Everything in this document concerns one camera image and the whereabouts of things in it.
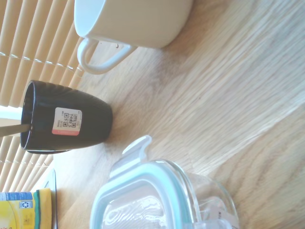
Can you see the clear lid teal rim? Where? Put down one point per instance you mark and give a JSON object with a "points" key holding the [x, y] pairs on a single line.
{"points": [[133, 207]]}

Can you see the glass food container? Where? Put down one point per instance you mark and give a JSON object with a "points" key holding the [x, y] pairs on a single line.
{"points": [[214, 198]]}

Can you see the black mug with sticker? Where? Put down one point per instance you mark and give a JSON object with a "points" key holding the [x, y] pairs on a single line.
{"points": [[95, 119]]}

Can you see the white mug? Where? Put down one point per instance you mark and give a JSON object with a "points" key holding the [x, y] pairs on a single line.
{"points": [[133, 21]]}

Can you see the yellow green sponge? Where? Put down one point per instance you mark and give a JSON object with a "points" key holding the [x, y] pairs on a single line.
{"points": [[44, 210]]}

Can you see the wide beige window blind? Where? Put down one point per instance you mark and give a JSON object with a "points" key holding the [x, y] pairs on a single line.
{"points": [[14, 171], [23, 35]]}

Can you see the yellow Lysol wipes canister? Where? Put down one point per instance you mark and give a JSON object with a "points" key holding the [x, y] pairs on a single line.
{"points": [[16, 214]]}

